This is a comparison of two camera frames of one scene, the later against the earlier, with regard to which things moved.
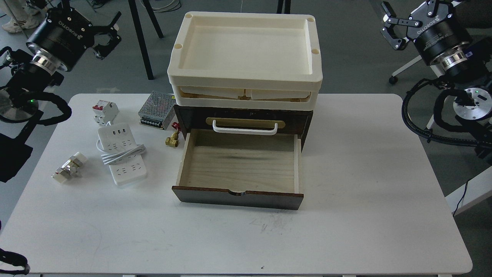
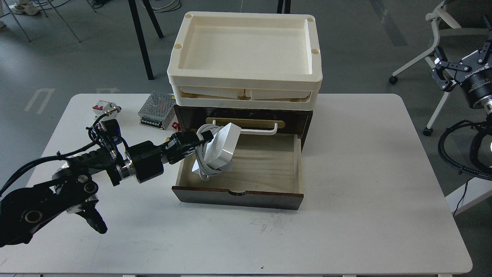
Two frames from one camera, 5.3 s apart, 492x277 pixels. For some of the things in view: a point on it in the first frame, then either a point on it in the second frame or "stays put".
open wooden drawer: (240, 168) stays put
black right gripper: (443, 41) to (475, 79)
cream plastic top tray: (245, 50) stays put
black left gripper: (63, 36) to (147, 158)
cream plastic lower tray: (259, 96) stays put
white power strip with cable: (117, 141) to (211, 157)
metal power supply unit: (157, 110) stays put
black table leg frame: (139, 35) stays put
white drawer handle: (250, 131) stays put
